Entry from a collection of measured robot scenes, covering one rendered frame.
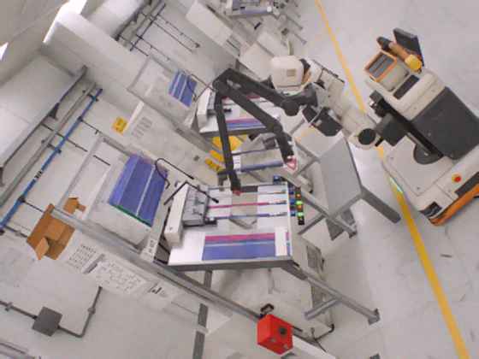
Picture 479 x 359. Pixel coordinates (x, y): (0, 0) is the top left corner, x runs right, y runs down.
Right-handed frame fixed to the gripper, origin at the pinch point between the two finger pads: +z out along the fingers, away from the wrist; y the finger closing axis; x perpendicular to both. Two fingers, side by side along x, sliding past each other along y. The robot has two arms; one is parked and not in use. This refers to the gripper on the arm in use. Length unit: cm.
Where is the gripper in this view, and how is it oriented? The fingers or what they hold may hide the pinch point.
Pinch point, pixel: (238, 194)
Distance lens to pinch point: 273.3
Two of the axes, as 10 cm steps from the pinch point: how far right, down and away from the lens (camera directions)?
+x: 9.7, -1.6, -1.6
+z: 2.2, 7.8, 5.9
